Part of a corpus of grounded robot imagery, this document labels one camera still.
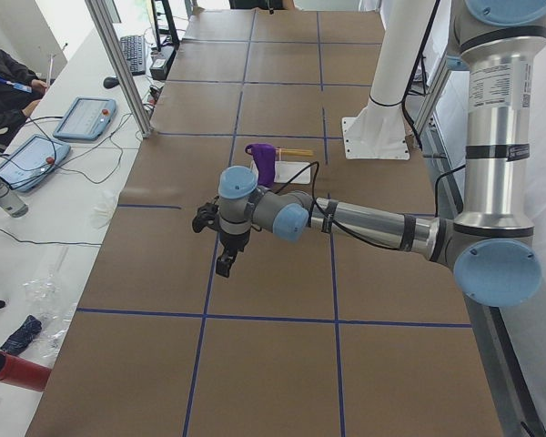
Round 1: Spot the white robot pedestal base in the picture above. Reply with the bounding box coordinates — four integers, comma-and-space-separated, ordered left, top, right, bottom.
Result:
342, 0, 438, 160

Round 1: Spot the aluminium frame post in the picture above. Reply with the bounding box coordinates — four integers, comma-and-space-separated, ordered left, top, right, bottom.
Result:
85, 0, 153, 138

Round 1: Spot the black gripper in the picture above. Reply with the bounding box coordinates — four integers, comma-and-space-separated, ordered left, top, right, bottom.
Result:
215, 230, 249, 277

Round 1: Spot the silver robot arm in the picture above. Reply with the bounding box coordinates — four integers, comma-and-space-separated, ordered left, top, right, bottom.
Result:
208, 1, 546, 307

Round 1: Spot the far blue teach pendant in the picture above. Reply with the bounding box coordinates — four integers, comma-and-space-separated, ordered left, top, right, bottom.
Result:
53, 97, 117, 142

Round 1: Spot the red cylinder tube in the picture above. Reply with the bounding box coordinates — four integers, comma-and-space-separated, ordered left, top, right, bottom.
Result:
0, 351, 51, 392

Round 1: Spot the black computer mouse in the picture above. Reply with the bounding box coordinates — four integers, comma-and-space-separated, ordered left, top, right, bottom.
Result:
103, 76, 119, 89

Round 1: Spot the near blue teach pendant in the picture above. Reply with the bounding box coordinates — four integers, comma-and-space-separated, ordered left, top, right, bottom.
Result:
0, 135, 71, 192

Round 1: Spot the seated person in black jacket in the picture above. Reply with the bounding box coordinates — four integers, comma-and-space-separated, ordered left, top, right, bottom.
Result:
0, 49, 47, 152

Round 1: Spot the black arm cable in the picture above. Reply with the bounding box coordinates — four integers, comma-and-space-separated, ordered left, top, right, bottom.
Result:
272, 159, 468, 250

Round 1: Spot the clear plastic wrap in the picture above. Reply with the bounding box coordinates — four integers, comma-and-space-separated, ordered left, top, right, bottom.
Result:
23, 246, 77, 362

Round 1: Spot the folded dark blue umbrella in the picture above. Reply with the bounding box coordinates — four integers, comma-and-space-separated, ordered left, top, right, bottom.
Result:
0, 315, 42, 356

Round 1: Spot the blue teach pendant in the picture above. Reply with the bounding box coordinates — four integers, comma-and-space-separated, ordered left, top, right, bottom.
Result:
0, 135, 71, 192
53, 97, 117, 142

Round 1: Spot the white towel rack with wooden bars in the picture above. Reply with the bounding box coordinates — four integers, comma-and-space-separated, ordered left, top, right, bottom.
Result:
250, 146, 313, 185

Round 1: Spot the grey water bottle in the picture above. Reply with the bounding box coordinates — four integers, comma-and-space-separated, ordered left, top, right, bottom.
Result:
0, 178, 28, 218

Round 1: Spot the black keyboard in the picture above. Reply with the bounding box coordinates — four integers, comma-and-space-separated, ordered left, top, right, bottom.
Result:
119, 35, 147, 76

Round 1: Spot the purple towel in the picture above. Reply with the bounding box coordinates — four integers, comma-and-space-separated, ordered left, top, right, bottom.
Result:
245, 143, 277, 188

